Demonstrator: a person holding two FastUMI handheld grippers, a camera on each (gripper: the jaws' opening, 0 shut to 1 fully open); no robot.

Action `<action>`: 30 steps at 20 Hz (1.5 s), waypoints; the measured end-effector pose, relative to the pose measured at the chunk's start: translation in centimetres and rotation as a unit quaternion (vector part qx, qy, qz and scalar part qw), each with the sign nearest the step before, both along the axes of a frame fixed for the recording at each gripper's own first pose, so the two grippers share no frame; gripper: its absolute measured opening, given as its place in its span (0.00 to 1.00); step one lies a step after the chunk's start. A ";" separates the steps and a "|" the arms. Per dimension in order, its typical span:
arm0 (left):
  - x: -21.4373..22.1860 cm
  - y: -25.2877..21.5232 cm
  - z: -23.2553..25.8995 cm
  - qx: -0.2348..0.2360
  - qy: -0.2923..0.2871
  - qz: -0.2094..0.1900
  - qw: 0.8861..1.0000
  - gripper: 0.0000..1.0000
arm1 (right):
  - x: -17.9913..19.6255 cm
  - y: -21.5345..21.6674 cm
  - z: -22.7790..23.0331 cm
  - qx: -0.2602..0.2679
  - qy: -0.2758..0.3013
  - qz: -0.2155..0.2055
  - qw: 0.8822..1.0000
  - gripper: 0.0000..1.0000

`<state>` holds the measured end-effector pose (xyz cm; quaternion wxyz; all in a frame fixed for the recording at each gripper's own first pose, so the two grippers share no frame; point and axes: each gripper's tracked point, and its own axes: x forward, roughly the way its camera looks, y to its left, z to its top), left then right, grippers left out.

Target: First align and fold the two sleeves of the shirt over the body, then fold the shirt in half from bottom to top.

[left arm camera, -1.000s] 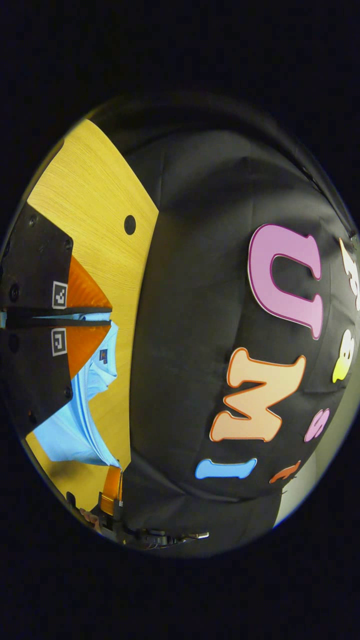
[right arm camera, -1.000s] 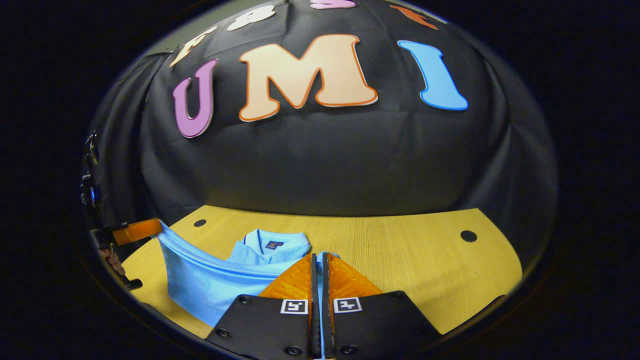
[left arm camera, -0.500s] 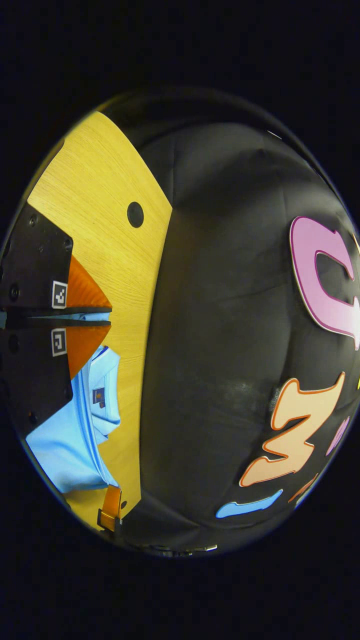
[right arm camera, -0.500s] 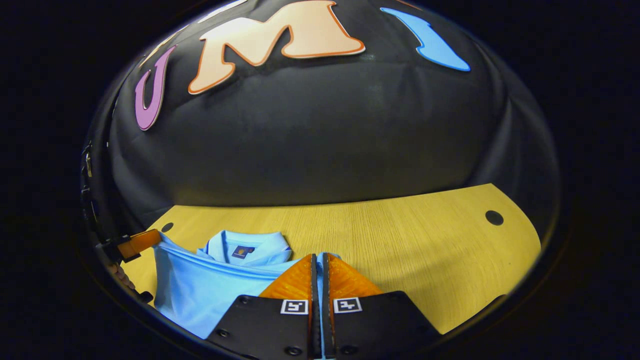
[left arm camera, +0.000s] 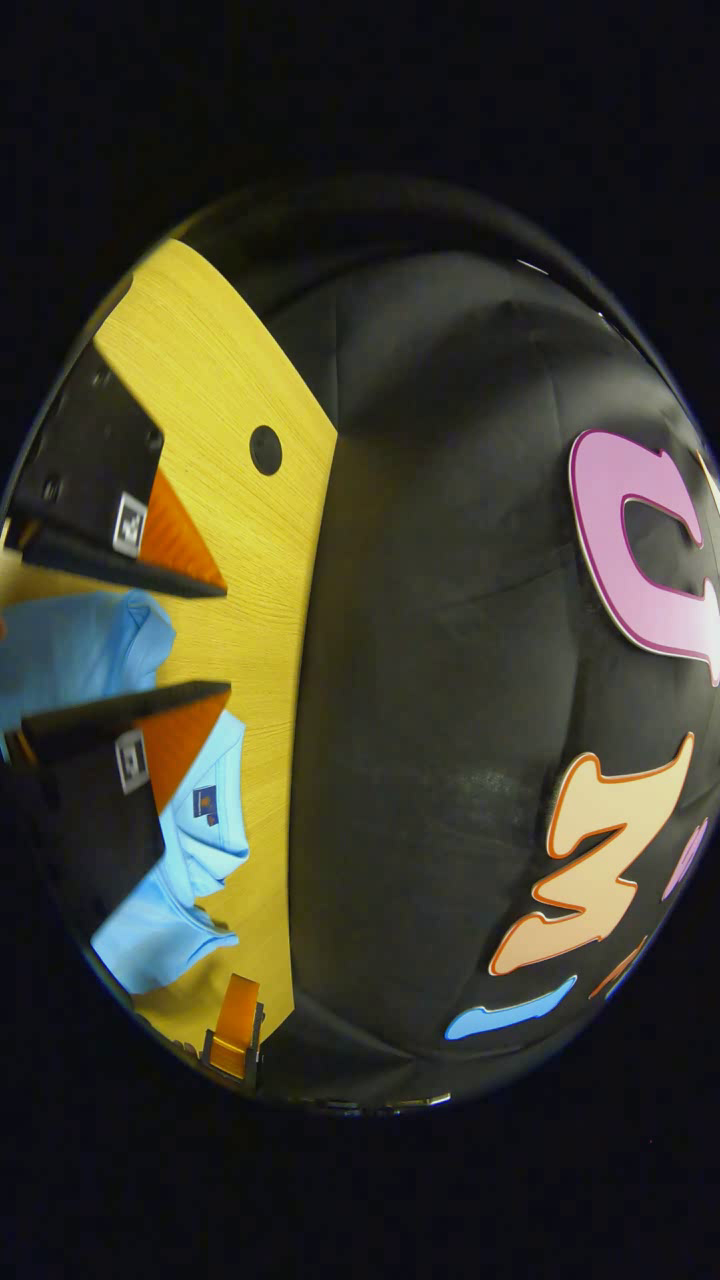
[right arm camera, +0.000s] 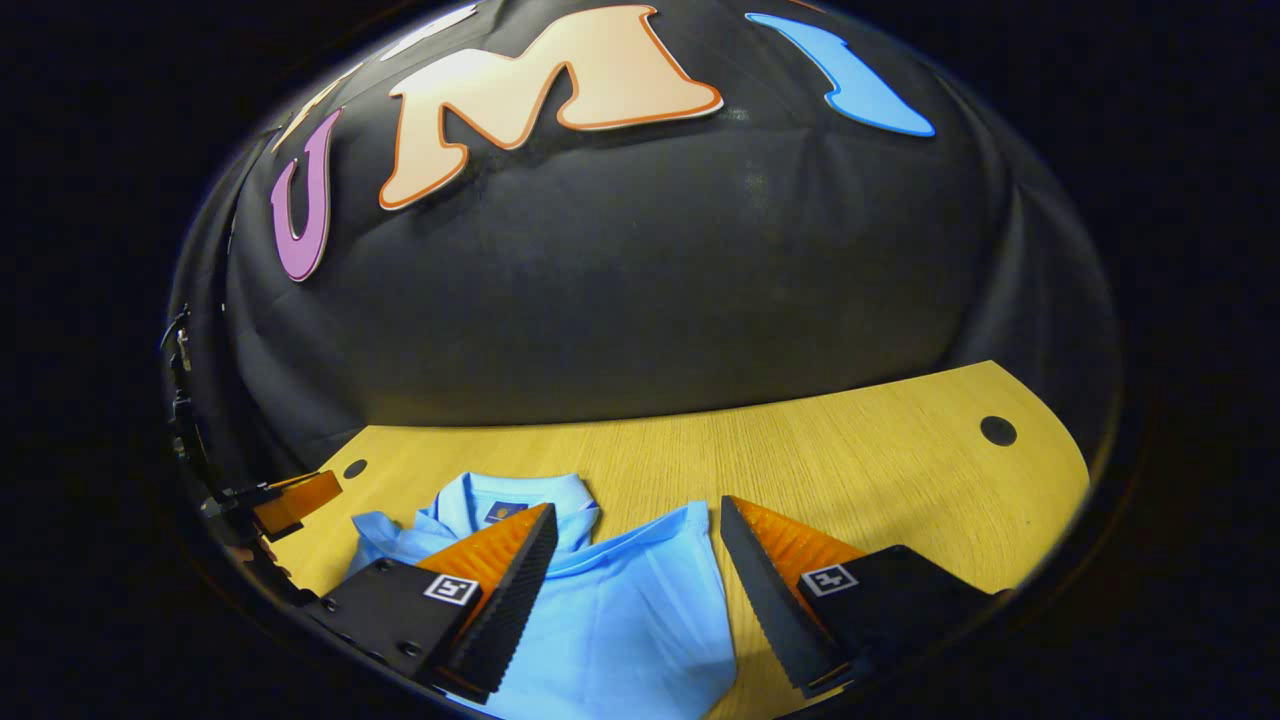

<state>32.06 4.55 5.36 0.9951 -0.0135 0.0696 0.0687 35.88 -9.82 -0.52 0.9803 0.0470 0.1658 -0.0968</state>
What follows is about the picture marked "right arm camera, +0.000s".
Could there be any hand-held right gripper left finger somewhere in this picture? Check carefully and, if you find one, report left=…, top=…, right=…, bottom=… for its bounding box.
left=318, top=503, right=559, bottom=706

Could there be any light blue polo T-shirt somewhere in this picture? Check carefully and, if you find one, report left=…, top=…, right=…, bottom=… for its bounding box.
left=348, top=472, right=741, bottom=720

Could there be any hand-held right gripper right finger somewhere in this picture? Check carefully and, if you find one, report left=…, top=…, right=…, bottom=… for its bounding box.
left=720, top=495, right=1011, bottom=701

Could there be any black backdrop cloth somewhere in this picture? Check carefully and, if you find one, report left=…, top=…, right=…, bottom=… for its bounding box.
left=165, top=0, right=1121, bottom=501

